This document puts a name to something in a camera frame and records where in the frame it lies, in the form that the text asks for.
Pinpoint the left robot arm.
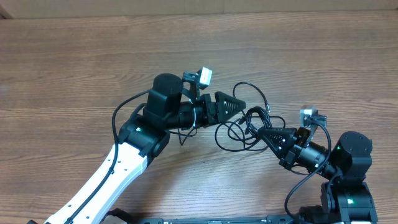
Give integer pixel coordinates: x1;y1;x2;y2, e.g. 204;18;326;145
46;70;246;223

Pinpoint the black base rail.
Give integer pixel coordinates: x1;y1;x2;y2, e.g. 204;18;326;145
102;208;302;224

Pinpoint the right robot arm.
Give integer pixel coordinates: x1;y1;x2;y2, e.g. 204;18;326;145
257;128;378;223

